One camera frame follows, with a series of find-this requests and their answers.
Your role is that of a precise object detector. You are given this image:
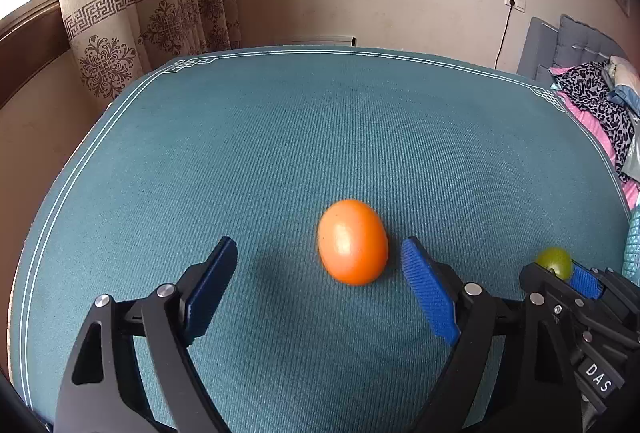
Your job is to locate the white wall socket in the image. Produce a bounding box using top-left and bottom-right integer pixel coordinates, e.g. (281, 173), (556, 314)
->
(504, 0), (526, 13)

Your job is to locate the pile of clothes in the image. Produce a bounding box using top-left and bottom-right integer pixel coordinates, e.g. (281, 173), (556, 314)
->
(550, 56), (639, 208)

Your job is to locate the light blue lattice basket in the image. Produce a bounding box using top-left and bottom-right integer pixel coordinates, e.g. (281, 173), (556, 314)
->
(622, 206), (640, 286)

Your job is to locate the brown window frame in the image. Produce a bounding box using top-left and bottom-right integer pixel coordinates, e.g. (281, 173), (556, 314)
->
(0, 0), (70, 107)

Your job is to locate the smooth orange tomato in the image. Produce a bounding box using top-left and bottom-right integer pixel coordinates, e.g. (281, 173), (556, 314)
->
(317, 199), (388, 286)

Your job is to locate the teal tablecloth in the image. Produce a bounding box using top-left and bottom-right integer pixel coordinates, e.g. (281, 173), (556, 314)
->
(10, 48), (629, 432)

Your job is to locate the small green tomato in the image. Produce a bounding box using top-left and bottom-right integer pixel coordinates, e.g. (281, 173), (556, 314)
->
(535, 247), (574, 281)

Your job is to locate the grey sofa bed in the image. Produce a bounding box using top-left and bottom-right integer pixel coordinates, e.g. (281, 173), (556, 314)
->
(516, 14), (627, 86)

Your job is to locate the black power cable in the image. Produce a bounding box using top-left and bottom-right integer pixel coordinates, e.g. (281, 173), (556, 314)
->
(493, 2), (516, 70)

